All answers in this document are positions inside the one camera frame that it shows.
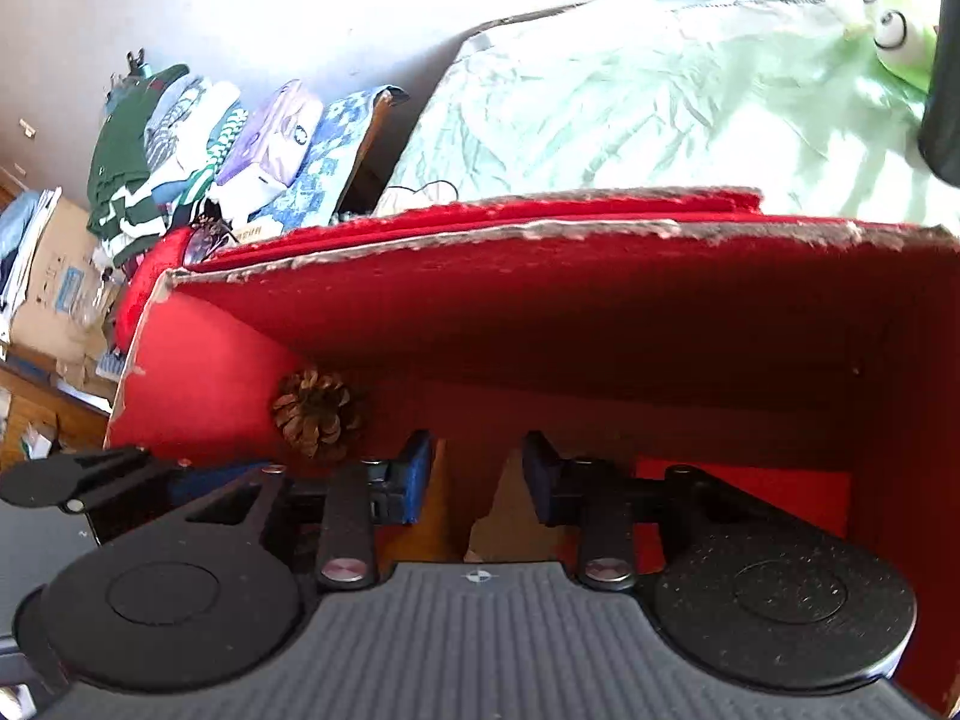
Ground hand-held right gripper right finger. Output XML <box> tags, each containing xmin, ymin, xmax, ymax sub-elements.
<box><xmin>523</xmin><ymin>431</ymin><xmax>758</xmax><ymax>592</ymax></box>

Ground eyeglasses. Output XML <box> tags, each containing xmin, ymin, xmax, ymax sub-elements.
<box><xmin>184</xmin><ymin>217</ymin><xmax>233</xmax><ymax>263</ymax></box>

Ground light green quilt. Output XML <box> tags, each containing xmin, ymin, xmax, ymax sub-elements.
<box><xmin>375</xmin><ymin>0</ymin><xmax>960</xmax><ymax>230</ymax></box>

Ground large red cardboard box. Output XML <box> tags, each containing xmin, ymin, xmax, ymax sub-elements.
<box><xmin>105</xmin><ymin>187</ymin><xmax>960</xmax><ymax>713</ymax></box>

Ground small beige box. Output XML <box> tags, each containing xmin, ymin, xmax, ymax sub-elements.
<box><xmin>225</xmin><ymin>217</ymin><xmax>275</xmax><ymax>245</ymax></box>

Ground wooden cabinet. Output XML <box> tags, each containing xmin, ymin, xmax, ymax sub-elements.
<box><xmin>0</xmin><ymin>360</ymin><xmax>113</xmax><ymax>466</ymax></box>

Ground brown cardboard box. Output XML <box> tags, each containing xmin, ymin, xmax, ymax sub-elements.
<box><xmin>11</xmin><ymin>199</ymin><xmax>113</xmax><ymax>365</ymax></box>

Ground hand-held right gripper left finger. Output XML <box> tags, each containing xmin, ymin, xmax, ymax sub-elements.
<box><xmin>184</xmin><ymin>430</ymin><xmax>434</xmax><ymax>592</ymax></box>

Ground purple tissue pack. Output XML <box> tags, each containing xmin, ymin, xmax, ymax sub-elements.
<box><xmin>216</xmin><ymin>80</ymin><xmax>323</xmax><ymax>188</ymax></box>

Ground black cylinder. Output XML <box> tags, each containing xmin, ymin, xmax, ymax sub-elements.
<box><xmin>916</xmin><ymin>0</ymin><xmax>960</xmax><ymax>188</ymax></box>

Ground red plush cloth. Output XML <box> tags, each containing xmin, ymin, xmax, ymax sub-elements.
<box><xmin>112</xmin><ymin>229</ymin><xmax>192</xmax><ymax>346</ymax></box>

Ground light blue cloth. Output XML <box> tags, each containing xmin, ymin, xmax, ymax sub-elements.
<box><xmin>0</xmin><ymin>191</ymin><xmax>61</xmax><ymax>316</ymax></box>

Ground stack of folded clothes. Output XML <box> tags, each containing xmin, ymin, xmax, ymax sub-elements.
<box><xmin>86</xmin><ymin>64</ymin><xmax>248</xmax><ymax>267</ymax></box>

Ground brown pine cone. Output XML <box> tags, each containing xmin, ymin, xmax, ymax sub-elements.
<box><xmin>271</xmin><ymin>366</ymin><xmax>368</xmax><ymax>460</ymax></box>

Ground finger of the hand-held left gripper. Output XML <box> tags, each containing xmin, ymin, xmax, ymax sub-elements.
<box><xmin>0</xmin><ymin>446</ymin><xmax>271</xmax><ymax>541</ymax></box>

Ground green frog plush toy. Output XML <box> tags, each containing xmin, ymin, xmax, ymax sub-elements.
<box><xmin>840</xmin><ymin>0</ymin><xmax>942</xmax><ymax>91</ymax></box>

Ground blue white patterned towel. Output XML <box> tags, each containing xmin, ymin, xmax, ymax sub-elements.
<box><xmin>262</xmin><ymin>86</ymin><xmax>410</xmax><ymax>230</ymax></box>

